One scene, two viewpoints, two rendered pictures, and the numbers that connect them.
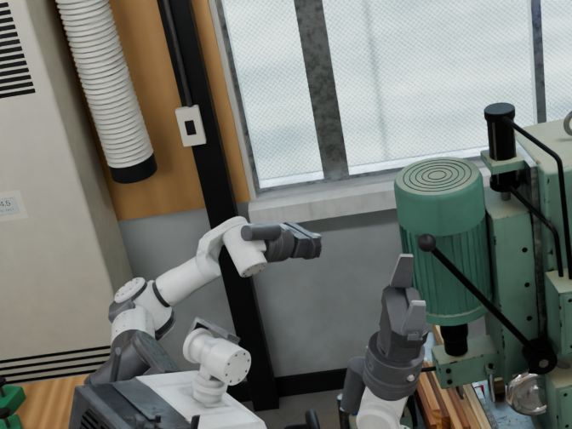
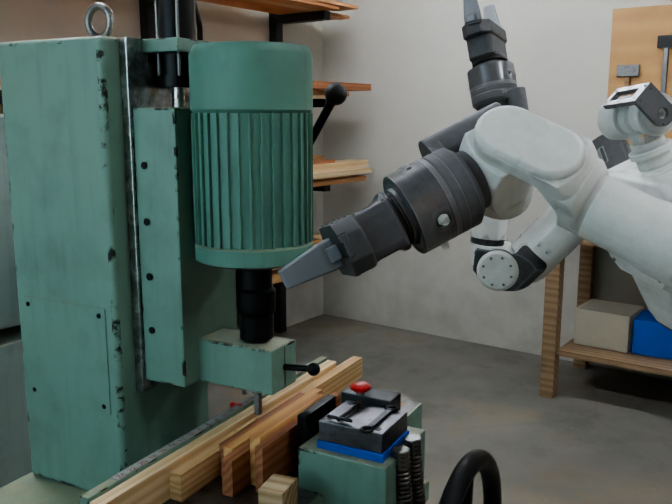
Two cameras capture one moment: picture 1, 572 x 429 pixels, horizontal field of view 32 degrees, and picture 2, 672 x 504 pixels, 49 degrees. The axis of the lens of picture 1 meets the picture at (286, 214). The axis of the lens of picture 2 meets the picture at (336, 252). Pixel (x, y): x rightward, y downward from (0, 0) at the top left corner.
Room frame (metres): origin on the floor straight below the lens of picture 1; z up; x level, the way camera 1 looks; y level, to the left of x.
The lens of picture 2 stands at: (2.64, 0.34, 1.41)
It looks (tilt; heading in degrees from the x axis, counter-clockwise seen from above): 11 degrees down; 210
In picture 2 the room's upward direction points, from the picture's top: straight up
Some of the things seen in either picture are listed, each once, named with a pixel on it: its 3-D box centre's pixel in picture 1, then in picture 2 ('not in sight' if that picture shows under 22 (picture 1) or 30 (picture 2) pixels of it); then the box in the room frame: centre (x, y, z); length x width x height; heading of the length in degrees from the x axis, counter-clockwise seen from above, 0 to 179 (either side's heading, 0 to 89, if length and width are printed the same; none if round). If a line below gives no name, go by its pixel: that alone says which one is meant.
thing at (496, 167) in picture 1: (504, 146); (173, 29); (1.76, -0.45, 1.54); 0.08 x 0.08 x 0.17; 2
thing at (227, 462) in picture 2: (433, 394); (272, 445); (1.80, -0.25, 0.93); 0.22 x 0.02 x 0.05; 2
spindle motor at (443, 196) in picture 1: (444, 241); (253, 155); (1.76, -0.31, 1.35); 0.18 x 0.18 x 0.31
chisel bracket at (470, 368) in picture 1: (466, 364); (247, 364); (1.75, -0.33, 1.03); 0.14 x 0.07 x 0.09; 92
